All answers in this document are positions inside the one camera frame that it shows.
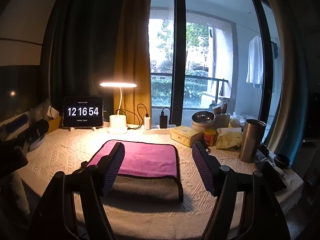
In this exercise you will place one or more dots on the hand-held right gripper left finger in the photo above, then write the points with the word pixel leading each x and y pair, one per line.
pixel 115 166

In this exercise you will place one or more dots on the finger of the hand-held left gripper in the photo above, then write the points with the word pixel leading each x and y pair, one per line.
pixel 37 128
pixel 18 124

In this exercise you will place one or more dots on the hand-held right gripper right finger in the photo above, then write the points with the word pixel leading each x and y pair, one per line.
pixel 205 173

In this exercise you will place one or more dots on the purple and grey towel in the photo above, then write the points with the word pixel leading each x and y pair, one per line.
pixel 147 158

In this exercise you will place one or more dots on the cardboard box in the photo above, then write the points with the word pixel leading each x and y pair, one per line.
pixel 53 125

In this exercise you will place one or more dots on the white knitted table cover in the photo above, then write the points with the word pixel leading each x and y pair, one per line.
pixel 200 205

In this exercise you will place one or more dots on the white tablet stand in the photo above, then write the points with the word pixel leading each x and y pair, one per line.
pixel 72 129

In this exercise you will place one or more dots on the orange jar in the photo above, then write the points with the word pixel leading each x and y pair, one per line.
pixel 209 138

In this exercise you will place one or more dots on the dark grey cloth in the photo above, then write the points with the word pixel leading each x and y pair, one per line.
pixel 12 195

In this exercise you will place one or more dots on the yellow tissue packet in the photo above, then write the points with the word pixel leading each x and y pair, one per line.
pixel 228 138

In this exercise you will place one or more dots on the white desk lamp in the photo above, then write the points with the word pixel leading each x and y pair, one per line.
pixel 118 123

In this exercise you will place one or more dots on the yellow tissue box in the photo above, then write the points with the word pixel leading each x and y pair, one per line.
pixel 185 135

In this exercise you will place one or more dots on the black tablet with clock display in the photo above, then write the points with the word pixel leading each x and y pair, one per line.
pixel 83 111

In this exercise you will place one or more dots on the white plastic basket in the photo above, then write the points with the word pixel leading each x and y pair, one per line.
pixel 222 121

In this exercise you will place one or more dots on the white charger plug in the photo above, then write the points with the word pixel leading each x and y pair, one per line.
pixel 147 121

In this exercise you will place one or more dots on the white power strip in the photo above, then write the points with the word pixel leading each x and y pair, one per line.
pixel 156 128

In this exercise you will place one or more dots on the steel bowl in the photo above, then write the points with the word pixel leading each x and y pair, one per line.
pixel 203 117

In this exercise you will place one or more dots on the steel tumbler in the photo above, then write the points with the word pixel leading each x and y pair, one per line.
pixel 251 140

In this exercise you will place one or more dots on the pale yellow packet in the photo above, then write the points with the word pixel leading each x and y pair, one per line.
pixel 237 122

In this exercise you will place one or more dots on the black device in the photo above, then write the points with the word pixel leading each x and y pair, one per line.
pixel 271 173

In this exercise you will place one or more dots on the black charger block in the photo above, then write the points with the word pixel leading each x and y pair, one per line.
pixel 164 121

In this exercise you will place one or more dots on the black cylindrical cap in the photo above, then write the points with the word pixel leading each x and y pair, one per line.
pixel 282 159

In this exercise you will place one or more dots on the dark curtain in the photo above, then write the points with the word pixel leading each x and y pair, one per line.
pixel 80 42

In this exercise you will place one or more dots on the balcony railing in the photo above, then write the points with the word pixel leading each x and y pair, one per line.
pixel 190 76

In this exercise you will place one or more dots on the teal curtain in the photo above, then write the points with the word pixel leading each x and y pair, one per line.
pixel 292 100

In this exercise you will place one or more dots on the hanging white shirt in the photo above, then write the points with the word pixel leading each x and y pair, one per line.
pixel 255 62

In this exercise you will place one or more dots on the mustard curtain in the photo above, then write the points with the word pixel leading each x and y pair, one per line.
pixel 135 42

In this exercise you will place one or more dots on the hanging dark garment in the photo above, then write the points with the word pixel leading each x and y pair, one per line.
pixel 275 48

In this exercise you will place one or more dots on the black window frame post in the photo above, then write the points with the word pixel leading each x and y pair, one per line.
pixel 178 55

